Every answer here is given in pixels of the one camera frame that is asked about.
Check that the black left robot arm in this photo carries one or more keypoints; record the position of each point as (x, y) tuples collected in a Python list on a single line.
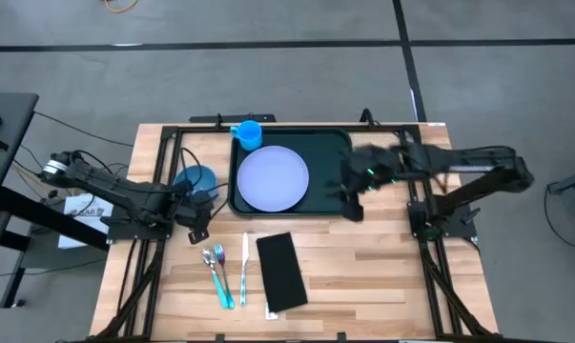
[(120, 188)]

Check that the blue bowl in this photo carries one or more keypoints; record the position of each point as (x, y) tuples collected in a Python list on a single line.
[(199, 178)]

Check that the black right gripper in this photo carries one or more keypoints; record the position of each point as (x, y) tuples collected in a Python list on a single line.
[(358, 167)]

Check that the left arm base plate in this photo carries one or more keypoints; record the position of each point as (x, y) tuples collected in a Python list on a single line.
[(125, 231)]

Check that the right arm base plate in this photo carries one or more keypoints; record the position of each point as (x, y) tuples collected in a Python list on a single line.
[(458, 228)]

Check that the black table frame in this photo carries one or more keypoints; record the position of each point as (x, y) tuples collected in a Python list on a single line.
[(164, 152)]

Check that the black desk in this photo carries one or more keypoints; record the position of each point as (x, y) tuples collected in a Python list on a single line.
[(6, 133)]

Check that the bright blue cup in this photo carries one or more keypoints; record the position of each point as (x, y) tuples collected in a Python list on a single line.
[(250, 133)]

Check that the black triangular bracket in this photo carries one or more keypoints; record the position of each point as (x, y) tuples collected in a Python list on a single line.
[(368, 119)]

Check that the dark green serving tray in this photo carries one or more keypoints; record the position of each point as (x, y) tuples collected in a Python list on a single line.
[(325, 157)]

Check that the white printed label card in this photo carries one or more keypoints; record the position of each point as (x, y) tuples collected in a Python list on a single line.
[(270, 315)]

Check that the grey floor stand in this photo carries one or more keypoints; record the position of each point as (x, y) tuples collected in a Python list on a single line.
[(573, 183)]

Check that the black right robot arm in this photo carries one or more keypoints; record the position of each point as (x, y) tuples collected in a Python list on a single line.
[(482, 159)]

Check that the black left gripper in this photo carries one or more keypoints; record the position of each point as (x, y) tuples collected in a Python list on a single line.
[(194, 212)]

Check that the white paper sheet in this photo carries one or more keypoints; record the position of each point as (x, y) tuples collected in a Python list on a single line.
[(91, 209)]

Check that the black napkin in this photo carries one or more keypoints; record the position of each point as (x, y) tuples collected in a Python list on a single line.
[(282, 271)]

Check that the black bar at table edge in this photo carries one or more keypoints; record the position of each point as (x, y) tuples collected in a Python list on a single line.
[(239, 118)]

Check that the lavender round plate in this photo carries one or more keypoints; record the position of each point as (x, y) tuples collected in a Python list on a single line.
[(273, 178)]

